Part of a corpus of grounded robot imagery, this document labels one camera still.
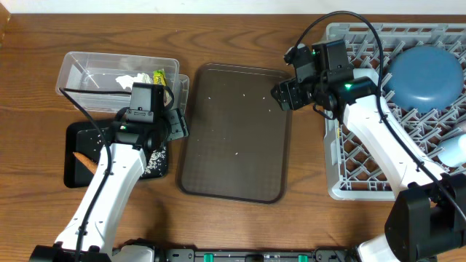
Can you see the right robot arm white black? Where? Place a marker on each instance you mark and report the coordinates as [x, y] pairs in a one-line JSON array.
[[428, 216]]

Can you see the green yellow snack wrapper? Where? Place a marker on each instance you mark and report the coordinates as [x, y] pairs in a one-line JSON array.
[[159, 79]]

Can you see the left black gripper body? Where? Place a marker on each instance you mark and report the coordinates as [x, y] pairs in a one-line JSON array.
[[177, 129]]

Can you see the white tissue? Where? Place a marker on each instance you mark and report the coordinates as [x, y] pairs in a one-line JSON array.
[[126, 82]]

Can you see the light blue cup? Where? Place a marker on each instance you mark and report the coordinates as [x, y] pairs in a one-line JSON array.
[[453, 153]]

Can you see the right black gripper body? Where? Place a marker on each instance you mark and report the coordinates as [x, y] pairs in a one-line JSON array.
[[301, 94]]

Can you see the grey dishwasher rack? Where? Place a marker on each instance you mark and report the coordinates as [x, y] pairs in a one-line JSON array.
[[352, 173]]

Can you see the dark blue plate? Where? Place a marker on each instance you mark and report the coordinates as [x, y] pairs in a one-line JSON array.
[[425, 78]]

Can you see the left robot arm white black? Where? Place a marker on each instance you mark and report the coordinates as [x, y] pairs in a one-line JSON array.
[[129, 143]]

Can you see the clear plastic waste bin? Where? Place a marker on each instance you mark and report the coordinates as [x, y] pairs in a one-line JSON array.
[[90, 79]]

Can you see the black waste tray bin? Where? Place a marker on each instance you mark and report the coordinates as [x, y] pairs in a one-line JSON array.
[[82, 137]]

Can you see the orange carrot stick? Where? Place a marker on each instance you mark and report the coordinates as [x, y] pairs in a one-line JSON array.
[[87, 162]]

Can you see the brown serving tray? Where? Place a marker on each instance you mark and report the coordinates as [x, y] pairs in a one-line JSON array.
[[239, 137]]

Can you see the pink white cup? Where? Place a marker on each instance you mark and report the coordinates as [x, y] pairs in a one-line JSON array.
[[461, 127]]

